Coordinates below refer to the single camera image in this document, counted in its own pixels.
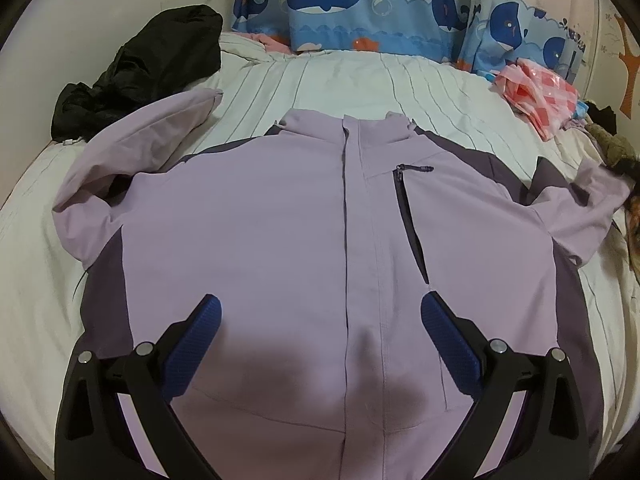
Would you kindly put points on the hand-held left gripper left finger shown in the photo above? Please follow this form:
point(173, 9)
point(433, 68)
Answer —
point(197, 332)

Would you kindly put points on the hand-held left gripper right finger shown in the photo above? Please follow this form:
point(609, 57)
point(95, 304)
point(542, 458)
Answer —
point(447, 335)

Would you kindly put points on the lilac purple jacket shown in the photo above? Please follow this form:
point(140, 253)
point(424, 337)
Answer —
point(275, 235)

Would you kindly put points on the olive brown garment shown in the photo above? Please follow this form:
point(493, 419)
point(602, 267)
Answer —
point(617, 147)

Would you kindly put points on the pink checkered cloth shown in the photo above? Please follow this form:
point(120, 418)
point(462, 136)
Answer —
point(535, 95)

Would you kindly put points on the light blue cloth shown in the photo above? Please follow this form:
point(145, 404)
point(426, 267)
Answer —
point(582, 107)

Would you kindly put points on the white striped bed sheet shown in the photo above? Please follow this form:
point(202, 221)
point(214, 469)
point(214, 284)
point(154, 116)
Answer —
point(350, 85)

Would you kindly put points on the small black cloth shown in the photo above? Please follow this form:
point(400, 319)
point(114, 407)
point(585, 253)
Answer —
point(605, 116)

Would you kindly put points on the black garment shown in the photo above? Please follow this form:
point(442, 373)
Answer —
point(150, 60)

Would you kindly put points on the blue whale print curtain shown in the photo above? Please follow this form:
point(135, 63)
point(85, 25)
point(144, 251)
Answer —
point(510, 25)
point(350, 10)

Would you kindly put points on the orange wall sticker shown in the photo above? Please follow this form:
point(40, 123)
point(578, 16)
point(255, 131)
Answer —
point(631, 70)

